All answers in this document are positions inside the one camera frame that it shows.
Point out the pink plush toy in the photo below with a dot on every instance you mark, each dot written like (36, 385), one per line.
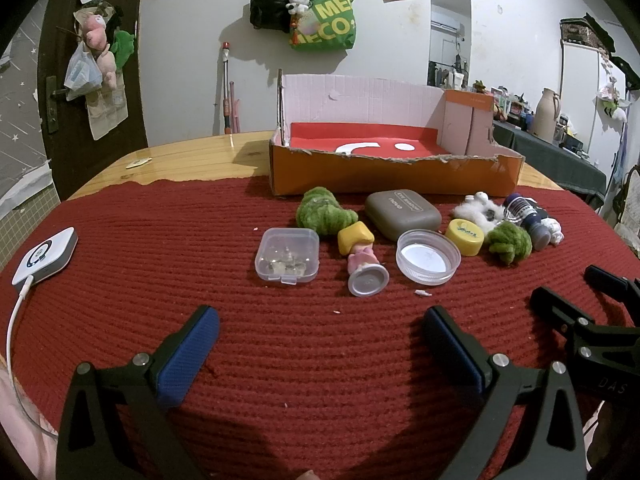
(100, 42)

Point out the green tote bag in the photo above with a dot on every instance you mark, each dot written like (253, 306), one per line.
(330, 17)

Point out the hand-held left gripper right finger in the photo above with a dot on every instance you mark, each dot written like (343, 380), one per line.
(452, 350)

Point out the yellow-haired doll figurine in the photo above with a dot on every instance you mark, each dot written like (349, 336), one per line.
(361, 260)

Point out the yellow round cap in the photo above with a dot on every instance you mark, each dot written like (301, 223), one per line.
(465, 236)

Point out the chair with cushion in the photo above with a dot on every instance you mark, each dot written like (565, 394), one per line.
(625, 195)

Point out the beige vase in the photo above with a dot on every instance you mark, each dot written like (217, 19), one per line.
(546, 112)

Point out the assorted small table clutter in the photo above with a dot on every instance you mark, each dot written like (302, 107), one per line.
(510, 107)

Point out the hanging flower decoration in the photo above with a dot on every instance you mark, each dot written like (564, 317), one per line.
(612, 100)

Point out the dark green covered table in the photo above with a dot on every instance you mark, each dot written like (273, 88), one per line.
(550, 162)

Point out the small paper sticker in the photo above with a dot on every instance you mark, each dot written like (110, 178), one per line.
(137, 162)

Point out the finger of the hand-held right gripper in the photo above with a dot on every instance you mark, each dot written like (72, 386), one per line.
(555, 307)
(612, 282)

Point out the clear square plastic box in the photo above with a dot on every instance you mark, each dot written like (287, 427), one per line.
(286, 256)

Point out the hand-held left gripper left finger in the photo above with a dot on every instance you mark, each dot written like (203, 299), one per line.
(187, 355)

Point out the pink cloth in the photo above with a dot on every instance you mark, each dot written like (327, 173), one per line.
(20, 450)

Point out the white plush rabbit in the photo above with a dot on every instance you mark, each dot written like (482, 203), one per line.
(477, 207)

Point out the clear round lid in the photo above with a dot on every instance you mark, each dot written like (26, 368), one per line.
(428, 256)

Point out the small green plush toy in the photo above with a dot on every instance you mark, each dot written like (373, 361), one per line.
(509, 242)

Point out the orange cardboard box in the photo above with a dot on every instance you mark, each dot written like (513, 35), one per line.
(380, 175)

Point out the dark bag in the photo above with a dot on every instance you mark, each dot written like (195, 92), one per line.
(587, 30)

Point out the white plastic bag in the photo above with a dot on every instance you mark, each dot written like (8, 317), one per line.
(80, 72)

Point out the grey rounded case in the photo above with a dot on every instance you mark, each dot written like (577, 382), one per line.
(402, 212)

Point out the black white small bottle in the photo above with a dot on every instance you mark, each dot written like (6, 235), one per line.
(554, 230)

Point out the wall mirror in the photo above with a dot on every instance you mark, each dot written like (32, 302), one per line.
(450, 30)

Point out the dark brown door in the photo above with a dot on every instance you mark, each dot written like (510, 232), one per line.
(65, 170)

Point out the white cupboard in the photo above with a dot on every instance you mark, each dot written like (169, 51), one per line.
(590, 95)

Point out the grey star pattern sheet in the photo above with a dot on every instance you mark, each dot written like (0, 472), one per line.
(22, 125)

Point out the large green plush toy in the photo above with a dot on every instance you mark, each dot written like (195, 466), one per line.
(325, 214)

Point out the beige cloth bag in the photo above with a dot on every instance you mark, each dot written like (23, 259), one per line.
(107, 112)

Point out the red knitted blanket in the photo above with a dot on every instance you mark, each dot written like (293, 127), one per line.
(310, 360)

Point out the small blue bottle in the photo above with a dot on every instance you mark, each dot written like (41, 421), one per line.
(522, 210)

